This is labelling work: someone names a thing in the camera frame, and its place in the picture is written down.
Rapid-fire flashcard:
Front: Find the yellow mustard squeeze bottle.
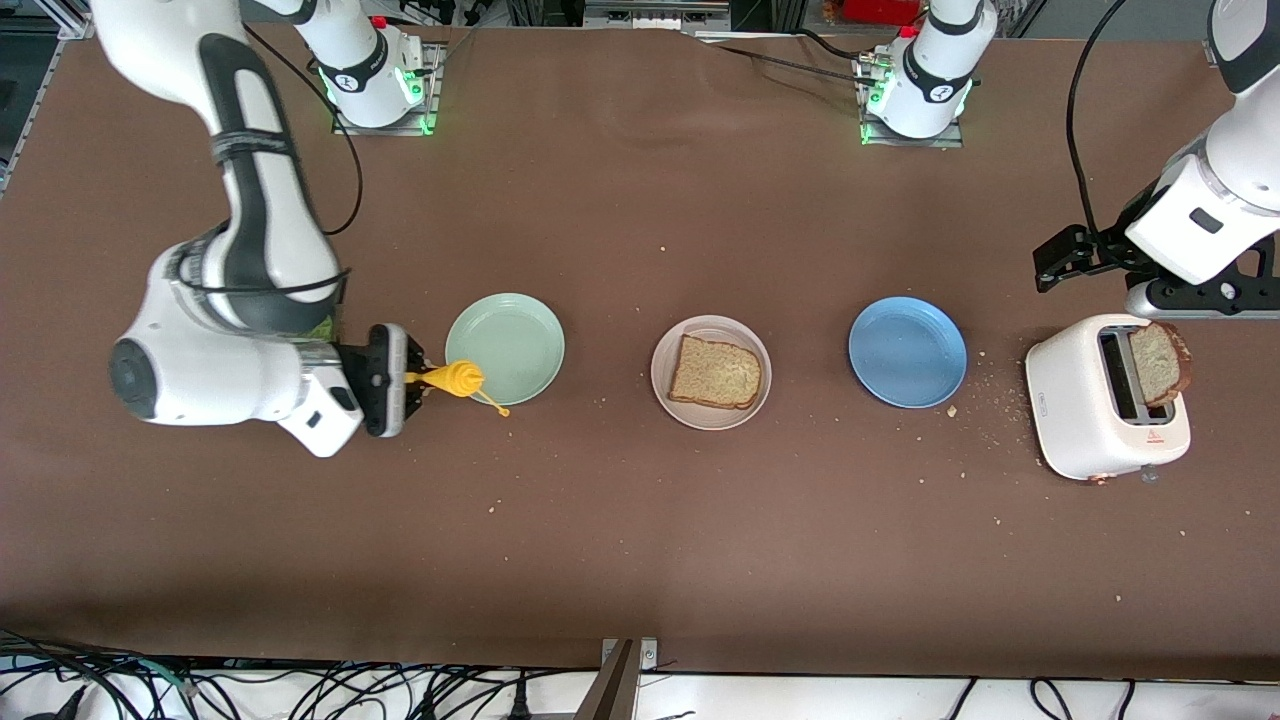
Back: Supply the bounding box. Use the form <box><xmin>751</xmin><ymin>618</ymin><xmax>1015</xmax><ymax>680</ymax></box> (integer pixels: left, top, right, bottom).
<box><xmin>405</xmin><ymin>360</ymin><xmax>511</xmax><ymax>418</ymax></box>

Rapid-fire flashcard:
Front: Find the brown bread slice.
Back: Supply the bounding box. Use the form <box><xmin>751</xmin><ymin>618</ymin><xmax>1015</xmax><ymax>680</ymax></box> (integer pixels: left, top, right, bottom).
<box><xmin>668</xmin><ymin>333</ymin><xmax>763</xmax><ymax>410</ymax></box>
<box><xmin>1128</xmin><ymin>321</ymin><xmax>1193</xmax><ymax>407</ymax></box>

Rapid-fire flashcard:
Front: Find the green plate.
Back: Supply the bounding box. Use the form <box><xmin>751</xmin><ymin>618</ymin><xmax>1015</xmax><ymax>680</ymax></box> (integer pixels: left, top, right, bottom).
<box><xmin>445</xmin><ymin>293</ymin><xmax>566</xmax><ymax>407</ymax></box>

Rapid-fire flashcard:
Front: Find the blue plate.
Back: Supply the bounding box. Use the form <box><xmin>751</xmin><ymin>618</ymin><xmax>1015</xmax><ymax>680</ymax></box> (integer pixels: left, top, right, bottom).
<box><xmin>848</xmin><ymin>296</ymin><xmax>968</xmax><ymax>409</ymax></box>

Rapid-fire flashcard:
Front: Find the beige plate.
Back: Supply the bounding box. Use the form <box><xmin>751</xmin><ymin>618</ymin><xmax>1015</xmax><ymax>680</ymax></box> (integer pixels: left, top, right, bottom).
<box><xmin>651</xmin><ymin>315</ymin><xmax>772</xmax><ymax>431</ymax></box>

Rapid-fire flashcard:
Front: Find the white toaster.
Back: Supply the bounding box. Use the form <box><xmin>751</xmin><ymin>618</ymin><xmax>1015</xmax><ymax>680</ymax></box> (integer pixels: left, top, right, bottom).
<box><xmin>1025</xmin><ymin>313</ymin><xmax>1192</xmax><ymax>484</ymax></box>

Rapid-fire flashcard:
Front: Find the red box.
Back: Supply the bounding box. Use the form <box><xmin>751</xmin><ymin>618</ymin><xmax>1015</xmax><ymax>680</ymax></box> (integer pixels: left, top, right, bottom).
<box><xmin>845</xmin><ymin>0</ymin><xmax>921</xmax><ymax>26</ymax></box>

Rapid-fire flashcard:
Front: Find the grey metal pole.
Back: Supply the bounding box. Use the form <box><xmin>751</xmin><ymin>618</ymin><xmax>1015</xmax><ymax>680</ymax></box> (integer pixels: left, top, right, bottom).
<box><xmin>575</xmin><ymin>640</ymin><xmax>638</xmax><ymax>720</ymax></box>

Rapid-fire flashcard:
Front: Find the white power strip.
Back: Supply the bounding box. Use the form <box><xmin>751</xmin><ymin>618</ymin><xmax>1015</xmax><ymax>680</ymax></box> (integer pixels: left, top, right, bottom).
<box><xmin>585</xmin><ymin>0</ymin><xmax>731</xmax><ymax>29</ymax></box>

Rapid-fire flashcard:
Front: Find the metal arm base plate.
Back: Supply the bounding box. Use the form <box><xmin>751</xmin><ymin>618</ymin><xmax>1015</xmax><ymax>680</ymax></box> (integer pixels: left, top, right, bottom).
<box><xmin>330</xmin><ymin>40</ymin><xmax>447</xmax><ymax>137</ymax></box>
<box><xmin>855</xmin><ymin>55</ymin><xmax>966</xmax><ymax>149</ymax></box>

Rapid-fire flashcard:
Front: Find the black base cable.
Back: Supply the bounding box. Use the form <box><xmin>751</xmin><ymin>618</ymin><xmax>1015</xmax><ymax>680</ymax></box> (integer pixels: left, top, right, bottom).
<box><xmin>690</xmin><ymin>28</ymin><xmax>886</xmax><ymax>86</ymax></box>

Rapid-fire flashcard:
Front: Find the silver mounting bracket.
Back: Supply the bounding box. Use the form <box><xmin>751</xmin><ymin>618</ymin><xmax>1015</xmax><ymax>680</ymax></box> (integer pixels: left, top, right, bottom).
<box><xmin>600</xmin><ymin>638</ymin><xmax>659</xmax><ymax>671</ymax></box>

